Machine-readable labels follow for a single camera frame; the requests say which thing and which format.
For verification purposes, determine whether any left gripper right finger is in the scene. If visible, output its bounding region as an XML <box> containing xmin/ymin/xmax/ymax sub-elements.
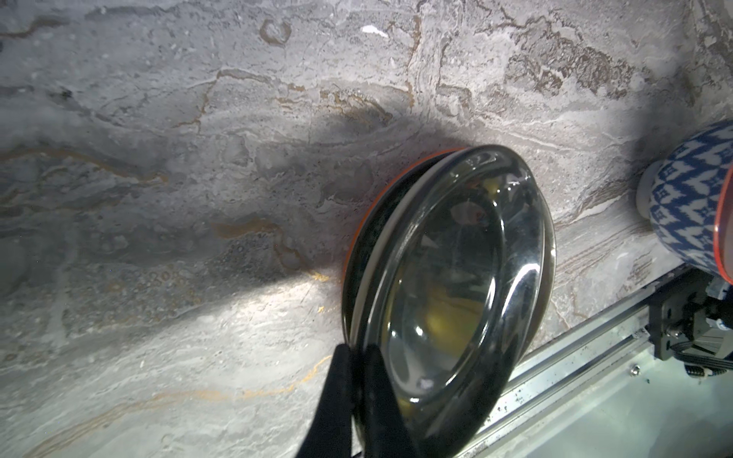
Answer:
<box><xmin>362</xmin><ymin>345</ymin><xmax>419</xmax><ymax>458</ymax></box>

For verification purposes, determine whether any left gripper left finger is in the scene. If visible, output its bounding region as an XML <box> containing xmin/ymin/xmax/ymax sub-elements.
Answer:
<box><xmin>296</xmin><ymin>343</ymin><xmax>354</xmax><ymax>458</ymax></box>

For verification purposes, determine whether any black glossy plate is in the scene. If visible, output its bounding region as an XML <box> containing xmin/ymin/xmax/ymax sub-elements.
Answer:
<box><xmin>342</xmin><ymin>145</ymin><xmax>555</xmax><ymax>457</ymax></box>

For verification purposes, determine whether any orange plate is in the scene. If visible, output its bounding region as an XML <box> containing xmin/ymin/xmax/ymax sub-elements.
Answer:
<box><xmin>342</xmin><ymin>148</ymin><xmax>460</xmax><ymax>282</ymax></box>

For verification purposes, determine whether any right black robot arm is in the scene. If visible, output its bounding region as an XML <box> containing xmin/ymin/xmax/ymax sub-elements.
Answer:
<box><xmin>646</xmin><ymin>266</ymin><xmax>732</xmax><ymax>379</ymax></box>

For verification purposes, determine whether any blue white patterned bowl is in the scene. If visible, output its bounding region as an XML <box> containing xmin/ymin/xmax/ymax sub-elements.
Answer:
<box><xmin>637</xmin><ymin>119</ymin><xmax>732</xmax><ymax>282</ymax></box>

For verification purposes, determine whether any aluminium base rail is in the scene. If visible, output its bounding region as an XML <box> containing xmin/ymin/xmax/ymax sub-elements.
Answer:
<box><xmin>464</xmin><ymin>275</ymin><xmax>732</xmax><ymax>457</ymax></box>

